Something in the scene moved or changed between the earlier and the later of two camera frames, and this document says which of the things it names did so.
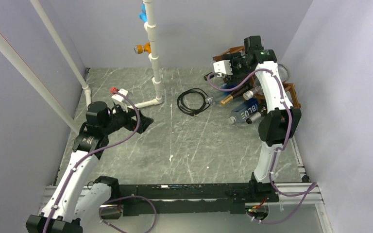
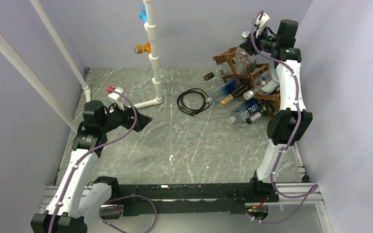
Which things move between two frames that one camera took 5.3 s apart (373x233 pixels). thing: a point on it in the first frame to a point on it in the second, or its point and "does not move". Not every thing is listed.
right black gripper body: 238,65 to 266,42
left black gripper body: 121,119 does not move
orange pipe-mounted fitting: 139,49 does not move
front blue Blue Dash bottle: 242,112 does not move
